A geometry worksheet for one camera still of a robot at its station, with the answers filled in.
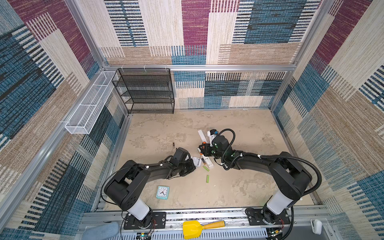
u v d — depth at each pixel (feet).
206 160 3.01
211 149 2.59
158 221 2.40
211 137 2.66
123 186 1.52
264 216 2.17
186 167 2.56
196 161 3.03
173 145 3.27
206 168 2.93
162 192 2.62
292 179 1.52
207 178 2.83
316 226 2.26
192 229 2.32
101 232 2.21
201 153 2.85
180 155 2.38
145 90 3.62
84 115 2.39
